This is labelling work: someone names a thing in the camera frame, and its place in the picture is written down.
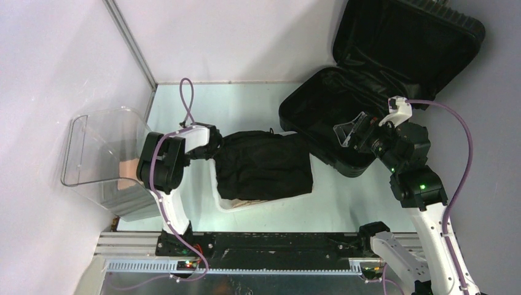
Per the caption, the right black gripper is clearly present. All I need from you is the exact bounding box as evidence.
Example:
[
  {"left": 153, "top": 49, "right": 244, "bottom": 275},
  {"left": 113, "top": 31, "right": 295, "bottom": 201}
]
[{"left": 334, "top": 111, "right": 402, "bottom": 173}]

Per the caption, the black ribbed hard-shell suitcase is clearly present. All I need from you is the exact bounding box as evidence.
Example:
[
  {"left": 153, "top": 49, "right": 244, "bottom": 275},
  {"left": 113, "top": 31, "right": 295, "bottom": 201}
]
[{"left": 278, "top": 1, "right": 486, "bottom": 178}]

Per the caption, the beige cloth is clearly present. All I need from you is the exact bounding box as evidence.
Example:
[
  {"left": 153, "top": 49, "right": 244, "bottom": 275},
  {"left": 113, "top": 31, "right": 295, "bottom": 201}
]
[{"left": 230, "top": 199, "right": 270, "bottom": 208}]

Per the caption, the white perforated plastic basket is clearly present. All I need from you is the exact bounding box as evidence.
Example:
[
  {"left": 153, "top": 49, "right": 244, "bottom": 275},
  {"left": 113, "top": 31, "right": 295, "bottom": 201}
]
[{"left": 208, "top": 130, "right": 316, "bottom": 213}]

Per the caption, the clear acrylic bin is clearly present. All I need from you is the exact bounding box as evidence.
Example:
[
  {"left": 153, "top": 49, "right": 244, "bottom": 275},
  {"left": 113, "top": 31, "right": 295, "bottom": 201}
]
[{"left": 61, "top": 107, "right": 159, "bottom": 221}]

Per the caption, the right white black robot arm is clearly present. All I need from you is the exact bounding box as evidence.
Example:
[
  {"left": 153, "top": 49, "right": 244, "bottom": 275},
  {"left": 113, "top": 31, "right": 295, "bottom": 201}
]
[{"left": 333, "top": 112, "right": 480, "bottom": 294}]

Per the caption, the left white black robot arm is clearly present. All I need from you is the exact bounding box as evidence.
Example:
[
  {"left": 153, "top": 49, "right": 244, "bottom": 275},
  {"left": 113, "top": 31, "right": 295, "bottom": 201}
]
[{"left": 136, "top": 123, "right": 223, "bottom": 256}]

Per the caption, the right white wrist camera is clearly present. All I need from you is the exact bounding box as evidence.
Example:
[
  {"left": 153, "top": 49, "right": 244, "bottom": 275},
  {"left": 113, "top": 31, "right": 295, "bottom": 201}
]
[{"left": 378, "top": 96, "right": 412, "bottom": 127}]

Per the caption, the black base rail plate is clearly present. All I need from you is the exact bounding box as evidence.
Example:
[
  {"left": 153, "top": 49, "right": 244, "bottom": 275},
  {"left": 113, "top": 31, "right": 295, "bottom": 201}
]
[{"left": 155, "top": 231, "right": 376, "bottom": 271}]

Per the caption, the aluminium frame rail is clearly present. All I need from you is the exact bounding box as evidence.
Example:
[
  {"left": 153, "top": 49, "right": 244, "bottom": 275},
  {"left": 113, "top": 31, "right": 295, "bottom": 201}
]
[{"left": 95, "top": 232, "right": 433, "bottom": 278}]

